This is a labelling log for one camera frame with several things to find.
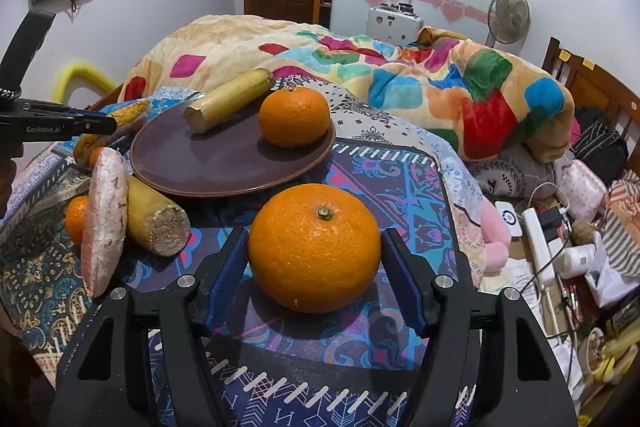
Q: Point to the small orange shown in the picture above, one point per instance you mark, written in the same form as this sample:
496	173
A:
76	219
97	157

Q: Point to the yellow corn cob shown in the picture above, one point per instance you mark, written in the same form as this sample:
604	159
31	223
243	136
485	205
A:
131	112

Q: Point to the yellow foam tube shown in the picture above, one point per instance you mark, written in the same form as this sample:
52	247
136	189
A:
80	74

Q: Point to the large orange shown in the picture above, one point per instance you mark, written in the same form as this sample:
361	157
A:
314	249

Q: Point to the white power strip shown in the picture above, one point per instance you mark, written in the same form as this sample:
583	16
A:
537	242

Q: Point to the medium orange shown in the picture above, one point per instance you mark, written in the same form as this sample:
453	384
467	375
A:
295	117

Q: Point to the colourful patchwork blanket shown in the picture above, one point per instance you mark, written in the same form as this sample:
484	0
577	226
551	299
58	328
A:
400	72

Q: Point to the standing fan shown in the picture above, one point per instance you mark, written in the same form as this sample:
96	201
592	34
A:
509	14

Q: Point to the yellow fruit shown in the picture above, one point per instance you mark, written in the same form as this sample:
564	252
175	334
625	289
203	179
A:
89	148

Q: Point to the black bag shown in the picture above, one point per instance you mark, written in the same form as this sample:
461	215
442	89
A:
600	142

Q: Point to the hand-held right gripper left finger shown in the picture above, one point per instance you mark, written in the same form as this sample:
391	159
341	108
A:
227	279

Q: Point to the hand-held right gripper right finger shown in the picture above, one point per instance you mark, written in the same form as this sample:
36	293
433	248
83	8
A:
402	279

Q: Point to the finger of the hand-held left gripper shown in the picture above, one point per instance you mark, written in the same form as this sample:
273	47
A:
97	123

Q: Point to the pink plush pillow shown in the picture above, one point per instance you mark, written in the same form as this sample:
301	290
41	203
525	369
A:
495	237

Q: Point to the striped cloth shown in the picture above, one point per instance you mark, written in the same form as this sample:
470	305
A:
622	217

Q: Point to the white plastic bottle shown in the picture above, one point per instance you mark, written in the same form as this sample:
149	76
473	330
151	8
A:
577	259

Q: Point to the wooden headboard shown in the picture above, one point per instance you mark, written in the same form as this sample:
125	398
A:
595	82

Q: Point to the white round device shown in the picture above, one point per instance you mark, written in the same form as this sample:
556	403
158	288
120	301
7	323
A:
507	217

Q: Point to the pink patterned bag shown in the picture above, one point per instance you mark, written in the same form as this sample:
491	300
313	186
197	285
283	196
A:
582	189

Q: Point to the pinkish bread slice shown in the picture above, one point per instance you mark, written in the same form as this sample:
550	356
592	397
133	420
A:
104	222

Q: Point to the white device box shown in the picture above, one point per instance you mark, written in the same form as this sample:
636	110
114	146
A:
392	24

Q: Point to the dark purple plate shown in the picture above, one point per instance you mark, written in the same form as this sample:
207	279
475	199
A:
210	162

